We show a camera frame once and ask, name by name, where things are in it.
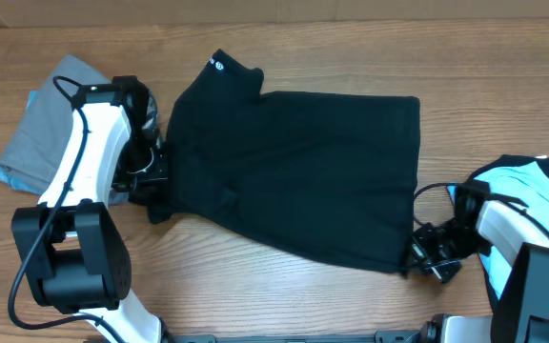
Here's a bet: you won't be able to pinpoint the light blue shirt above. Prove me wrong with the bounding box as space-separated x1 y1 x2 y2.
470 159 549 308

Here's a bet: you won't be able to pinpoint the light blue folded garment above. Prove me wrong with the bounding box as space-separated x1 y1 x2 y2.
0 91 50 194

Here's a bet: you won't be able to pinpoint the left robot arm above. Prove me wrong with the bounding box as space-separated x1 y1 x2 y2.
7 75 172 343

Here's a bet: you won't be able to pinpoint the folded grey trousers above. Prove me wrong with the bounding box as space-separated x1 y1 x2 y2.
0 54 132 207

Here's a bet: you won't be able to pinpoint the black polo shirt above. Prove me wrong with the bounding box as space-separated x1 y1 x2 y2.
149 50 420 273

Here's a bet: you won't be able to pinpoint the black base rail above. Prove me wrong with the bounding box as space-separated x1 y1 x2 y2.
163 330 420 343

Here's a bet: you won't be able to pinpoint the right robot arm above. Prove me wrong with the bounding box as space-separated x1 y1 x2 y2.
405 180 549 343

